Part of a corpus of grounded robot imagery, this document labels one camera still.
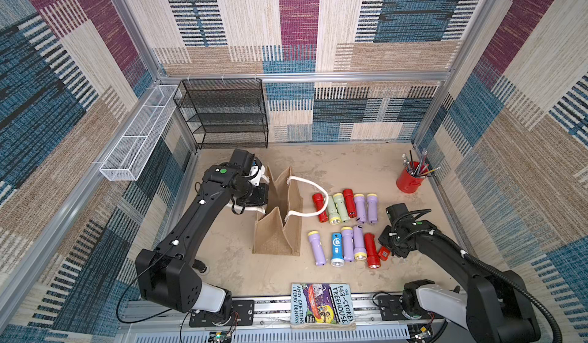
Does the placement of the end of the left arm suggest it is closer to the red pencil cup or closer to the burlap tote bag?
the burlap tote bag

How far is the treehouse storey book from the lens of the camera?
2.30 feet

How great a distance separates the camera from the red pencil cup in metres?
0.96

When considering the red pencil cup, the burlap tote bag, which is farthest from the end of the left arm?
the red pencil cup
